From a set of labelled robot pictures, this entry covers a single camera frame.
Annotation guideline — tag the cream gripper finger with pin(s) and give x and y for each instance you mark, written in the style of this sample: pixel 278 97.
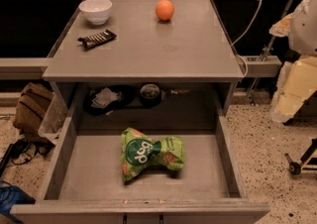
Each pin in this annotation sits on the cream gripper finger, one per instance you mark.
pixel 297 82
pixel 282 27

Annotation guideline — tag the green rice chip bag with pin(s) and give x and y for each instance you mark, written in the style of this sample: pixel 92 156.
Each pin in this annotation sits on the green rice chip bag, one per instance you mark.
pixel 139 152

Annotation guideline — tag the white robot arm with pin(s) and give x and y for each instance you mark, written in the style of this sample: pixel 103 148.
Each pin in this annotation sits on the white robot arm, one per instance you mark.
pixel 302 37

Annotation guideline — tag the grey counter cabinet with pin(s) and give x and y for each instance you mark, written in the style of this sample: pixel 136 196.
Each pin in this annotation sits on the grey counter cabinet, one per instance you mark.
pixel 191 47

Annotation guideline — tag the grey open top drawer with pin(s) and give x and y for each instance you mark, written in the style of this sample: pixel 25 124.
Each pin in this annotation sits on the grey open top drawer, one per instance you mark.
pixel 84 185

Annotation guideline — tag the brown bag on floor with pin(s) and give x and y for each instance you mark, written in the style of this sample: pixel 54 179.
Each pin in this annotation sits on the brown bag on floor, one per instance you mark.
pixel 32 106

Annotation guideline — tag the metal stand pole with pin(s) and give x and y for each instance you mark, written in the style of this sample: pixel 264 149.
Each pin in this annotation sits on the metal stand pole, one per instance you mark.
pixel 274 33

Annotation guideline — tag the black wheeled cart base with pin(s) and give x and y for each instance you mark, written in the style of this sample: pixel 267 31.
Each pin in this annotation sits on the black wheeled cart base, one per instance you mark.
pixel 308 160

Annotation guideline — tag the orange fruit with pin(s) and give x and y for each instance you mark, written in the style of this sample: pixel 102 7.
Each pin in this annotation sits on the orange fruit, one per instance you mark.
pixel 164 10

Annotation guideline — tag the black tape roll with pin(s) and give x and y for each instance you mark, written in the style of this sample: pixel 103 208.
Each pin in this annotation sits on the black tape roll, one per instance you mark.
pixel 150 95

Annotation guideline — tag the white ceramic bowl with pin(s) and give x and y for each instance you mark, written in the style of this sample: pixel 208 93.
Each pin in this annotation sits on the white ceramic bowl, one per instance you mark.
pixel 96 12

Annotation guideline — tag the dark chocolate bar wrapper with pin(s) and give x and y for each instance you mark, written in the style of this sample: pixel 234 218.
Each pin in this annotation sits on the dark chocolate bar wrapper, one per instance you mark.
pixel 95 40

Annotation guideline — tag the black tray with papers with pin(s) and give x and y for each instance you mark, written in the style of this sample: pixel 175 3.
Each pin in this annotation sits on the black tray with papers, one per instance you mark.
pixel 107 99

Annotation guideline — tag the clear plastic bin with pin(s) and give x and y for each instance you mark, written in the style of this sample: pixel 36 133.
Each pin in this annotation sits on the clear plastic bin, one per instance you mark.
pixel 53 121

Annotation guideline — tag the blue object on floor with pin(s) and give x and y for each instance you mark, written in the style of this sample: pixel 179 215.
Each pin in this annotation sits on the blue object on floor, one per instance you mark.
pixel 11 195

